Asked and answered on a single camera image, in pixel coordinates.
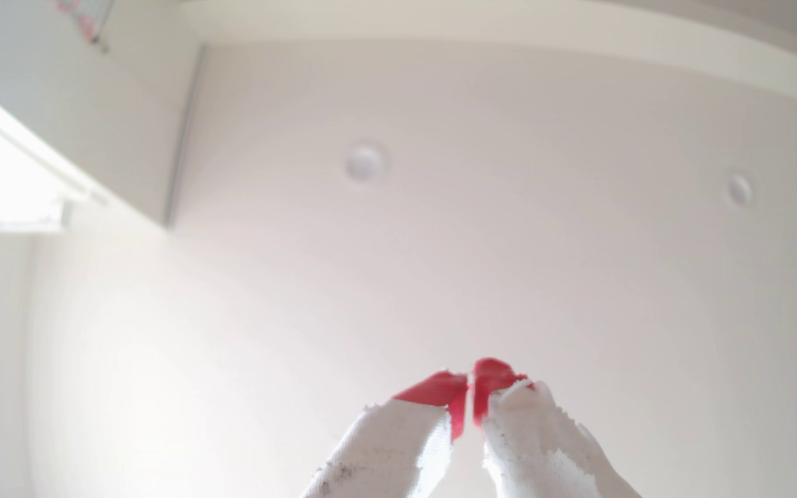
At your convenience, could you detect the wall poster with red print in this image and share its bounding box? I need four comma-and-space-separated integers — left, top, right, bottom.
53, 0, 117, 44

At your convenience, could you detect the round white ceiling light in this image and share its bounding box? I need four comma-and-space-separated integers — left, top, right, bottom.
726, 172, 755, 208
345, 141, 390, 184

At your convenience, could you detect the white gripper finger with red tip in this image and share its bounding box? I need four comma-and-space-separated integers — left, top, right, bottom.
300, 371, 470, 498
472, 357, 643, 498

